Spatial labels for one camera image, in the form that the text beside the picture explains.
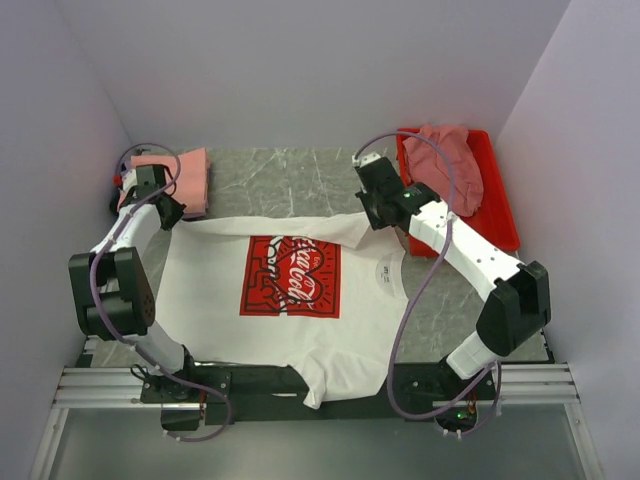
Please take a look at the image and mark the red plastic bin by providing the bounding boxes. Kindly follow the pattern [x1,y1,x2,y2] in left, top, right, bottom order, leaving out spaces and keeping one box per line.
[396,128,521,258]

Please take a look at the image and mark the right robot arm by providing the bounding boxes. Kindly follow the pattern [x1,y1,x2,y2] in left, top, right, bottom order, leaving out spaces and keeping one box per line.
[352,153,551,399]

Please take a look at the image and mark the crumpled pink t-shirt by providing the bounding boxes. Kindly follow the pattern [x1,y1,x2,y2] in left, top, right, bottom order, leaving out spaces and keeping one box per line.
[402,123,485,218]

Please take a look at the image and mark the white Coca-Cola t-shirt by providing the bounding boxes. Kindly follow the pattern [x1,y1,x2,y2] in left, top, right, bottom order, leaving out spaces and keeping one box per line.
[156,213,408,393]

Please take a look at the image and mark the aluminium rail frame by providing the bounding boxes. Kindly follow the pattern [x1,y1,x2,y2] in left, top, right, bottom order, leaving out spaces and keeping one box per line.
[30,361,604,479]

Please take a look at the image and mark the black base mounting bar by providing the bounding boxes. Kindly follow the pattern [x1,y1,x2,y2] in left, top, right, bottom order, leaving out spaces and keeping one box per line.
[130,362,499,432]

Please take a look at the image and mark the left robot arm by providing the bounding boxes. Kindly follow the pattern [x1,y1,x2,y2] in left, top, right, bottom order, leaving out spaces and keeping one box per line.
[68,164,200,402]

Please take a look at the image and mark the folded salmon pink t-shirt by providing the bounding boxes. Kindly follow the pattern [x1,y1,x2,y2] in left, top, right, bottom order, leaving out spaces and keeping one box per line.
[110,148,210,220]

